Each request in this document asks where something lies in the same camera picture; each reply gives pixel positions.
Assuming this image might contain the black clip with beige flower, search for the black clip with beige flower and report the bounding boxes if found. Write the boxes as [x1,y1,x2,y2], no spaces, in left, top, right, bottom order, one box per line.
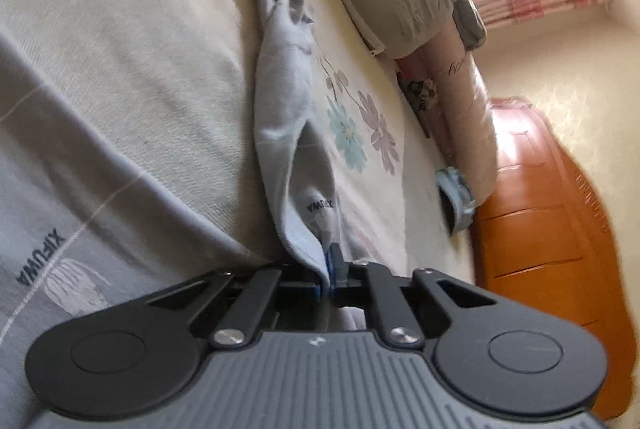
[400,76,442,140]

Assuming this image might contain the pink rolled quilt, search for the pink rolled quilt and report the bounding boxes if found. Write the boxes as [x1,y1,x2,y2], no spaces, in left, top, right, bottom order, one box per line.
[300,0,501,207]

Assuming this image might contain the blue baseball cap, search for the blue baseball cap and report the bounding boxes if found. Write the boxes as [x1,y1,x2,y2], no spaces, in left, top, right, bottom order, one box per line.
[435,166,476,237]

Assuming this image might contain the light grey printed pants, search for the light grey printed pants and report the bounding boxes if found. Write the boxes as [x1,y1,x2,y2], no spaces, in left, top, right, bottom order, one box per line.
[0,0,346,429]

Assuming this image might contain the orange wooden headboard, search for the orange wooden headboard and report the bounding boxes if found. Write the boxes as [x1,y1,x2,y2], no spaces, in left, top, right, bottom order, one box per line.
[470,95,640,421]

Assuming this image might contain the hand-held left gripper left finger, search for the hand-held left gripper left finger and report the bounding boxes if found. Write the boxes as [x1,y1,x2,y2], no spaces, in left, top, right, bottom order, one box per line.
[145,266,330,350]

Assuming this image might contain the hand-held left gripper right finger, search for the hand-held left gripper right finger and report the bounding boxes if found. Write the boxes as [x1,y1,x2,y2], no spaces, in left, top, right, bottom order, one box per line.
[326,243,502,351]

